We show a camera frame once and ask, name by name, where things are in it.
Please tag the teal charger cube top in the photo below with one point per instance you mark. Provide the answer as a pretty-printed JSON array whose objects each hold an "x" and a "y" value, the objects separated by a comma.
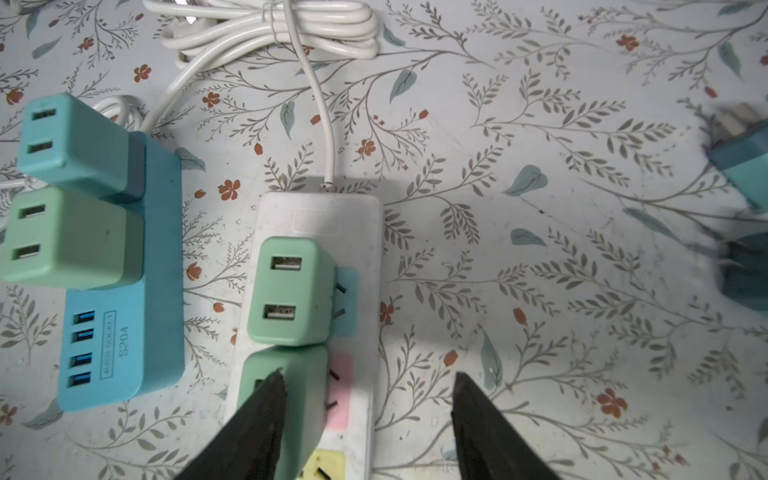
[{"x": 739, "y": 151}]

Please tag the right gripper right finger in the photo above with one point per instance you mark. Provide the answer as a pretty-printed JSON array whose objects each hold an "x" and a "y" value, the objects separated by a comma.
[{"x": 487, "y": 445}]

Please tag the teal power strip with USB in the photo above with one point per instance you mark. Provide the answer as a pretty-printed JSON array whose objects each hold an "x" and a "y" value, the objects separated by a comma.
[{"x": 128, "y": 341}]

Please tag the white multicolour power strip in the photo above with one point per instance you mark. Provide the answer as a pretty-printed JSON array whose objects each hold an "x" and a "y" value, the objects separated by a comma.
[{"x": 350, "y": 228}]

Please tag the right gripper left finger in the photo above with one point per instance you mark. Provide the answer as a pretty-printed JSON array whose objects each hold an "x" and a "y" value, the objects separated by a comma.
[{"x": 248, "y": 446}]

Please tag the green charger cube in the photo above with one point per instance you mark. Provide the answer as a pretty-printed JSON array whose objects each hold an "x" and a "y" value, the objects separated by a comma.
[
  {"x": 305, "y": 372},
  {"x": 65, "y": 239},
  {"x": 292, "y": 294}
]

